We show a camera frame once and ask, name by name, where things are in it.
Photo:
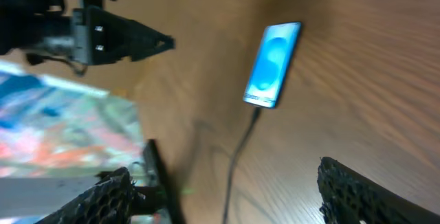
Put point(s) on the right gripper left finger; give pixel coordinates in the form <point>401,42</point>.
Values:
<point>107,202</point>

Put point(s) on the blue Galaxy smartphone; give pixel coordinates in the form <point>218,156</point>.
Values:
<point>271,63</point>

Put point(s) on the colourful painted backdrop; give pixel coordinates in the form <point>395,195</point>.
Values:
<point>55,127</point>

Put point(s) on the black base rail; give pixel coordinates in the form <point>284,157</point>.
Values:
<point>170,210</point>

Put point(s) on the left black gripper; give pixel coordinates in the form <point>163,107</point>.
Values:
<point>42,32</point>

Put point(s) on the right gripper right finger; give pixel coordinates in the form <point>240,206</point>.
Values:
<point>349,197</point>

